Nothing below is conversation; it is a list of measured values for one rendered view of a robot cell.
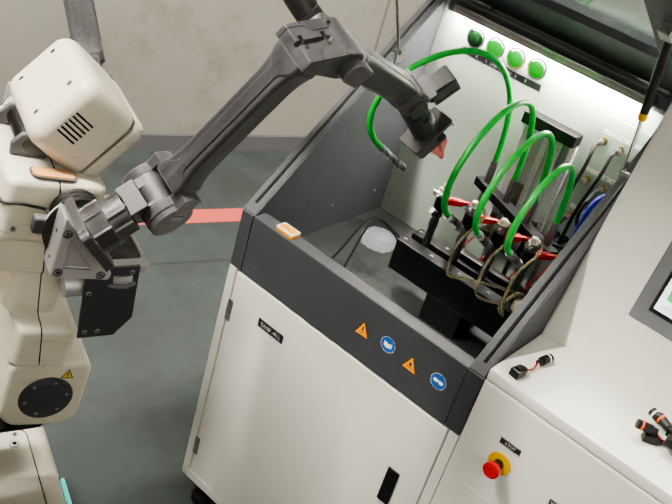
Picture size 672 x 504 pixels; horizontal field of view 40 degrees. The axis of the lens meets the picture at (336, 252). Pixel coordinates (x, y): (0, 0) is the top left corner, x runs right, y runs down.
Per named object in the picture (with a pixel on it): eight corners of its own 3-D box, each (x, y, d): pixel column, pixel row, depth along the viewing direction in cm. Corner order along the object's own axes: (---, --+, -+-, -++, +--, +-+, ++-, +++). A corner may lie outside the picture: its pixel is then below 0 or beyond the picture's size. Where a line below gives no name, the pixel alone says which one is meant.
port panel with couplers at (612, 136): (548, 230, 222) (599, 115, 206) (555, 227, 224) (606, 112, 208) (595, 258, 216) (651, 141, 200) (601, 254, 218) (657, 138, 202)
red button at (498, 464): (474, 473, 185) (483, 454, 182) (484, 464, 188) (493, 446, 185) (495, 489, 183) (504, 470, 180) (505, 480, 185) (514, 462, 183)
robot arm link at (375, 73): (296, 29, 142) (335, 84, 139) (325, 4, 140) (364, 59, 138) (385, 84, 182) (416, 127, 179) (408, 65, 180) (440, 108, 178)
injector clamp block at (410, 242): (379, 290, 222) (397, 237, 214) (403, 278, 229) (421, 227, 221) (493, 369, 206) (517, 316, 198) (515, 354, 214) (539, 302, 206)
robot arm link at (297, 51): (292, -2, 132) (329, 51, 130) (338, 12, 144) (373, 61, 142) (112, 188, 152) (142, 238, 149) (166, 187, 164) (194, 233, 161)
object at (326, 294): (240, 271, 220) (254, 215, 212) (253, 266, 224) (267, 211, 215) (443, 425, 192) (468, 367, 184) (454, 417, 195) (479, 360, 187)
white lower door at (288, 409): (187, 469, 256) (234, 270, 221) (193, 465, 258) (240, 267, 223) (359, 630, 227) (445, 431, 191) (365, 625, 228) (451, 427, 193)
